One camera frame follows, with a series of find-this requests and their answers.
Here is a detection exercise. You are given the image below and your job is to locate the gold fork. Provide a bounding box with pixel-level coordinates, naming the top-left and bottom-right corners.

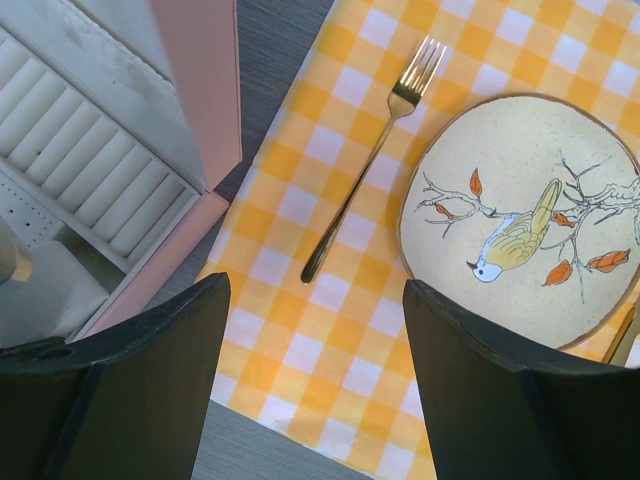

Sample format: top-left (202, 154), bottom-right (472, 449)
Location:
top-left (300, 35), bottom-right (447, 284)

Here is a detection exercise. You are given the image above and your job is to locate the orange checkered cloth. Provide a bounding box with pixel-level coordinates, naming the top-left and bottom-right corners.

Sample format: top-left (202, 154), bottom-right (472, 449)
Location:
top-left (204, 1), bottom-right (639, 479)

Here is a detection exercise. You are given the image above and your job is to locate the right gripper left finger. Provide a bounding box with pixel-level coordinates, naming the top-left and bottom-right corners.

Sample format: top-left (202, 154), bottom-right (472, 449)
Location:
top-left (1, 273), bottom-right (231, 479)

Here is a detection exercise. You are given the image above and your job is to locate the gold knife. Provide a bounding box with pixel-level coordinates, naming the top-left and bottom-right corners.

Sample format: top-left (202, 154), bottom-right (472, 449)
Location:
top-left (603, 302), bottom-right (639, 366)

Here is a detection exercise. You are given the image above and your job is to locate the bird pattern plate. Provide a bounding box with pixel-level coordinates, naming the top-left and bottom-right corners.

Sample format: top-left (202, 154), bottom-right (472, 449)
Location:
top-left (398, 94), bottom-right (639, 359)

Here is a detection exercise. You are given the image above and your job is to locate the pink jewelry box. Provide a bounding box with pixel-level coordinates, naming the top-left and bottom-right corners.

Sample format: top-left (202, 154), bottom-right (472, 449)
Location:
top-left (1, 1), bottom-right (242, 347)

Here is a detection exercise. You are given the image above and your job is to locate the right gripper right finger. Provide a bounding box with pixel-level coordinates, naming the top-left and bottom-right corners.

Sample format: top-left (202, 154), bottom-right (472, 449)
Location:
top-left (403, 280), bottom-right (639, 479)

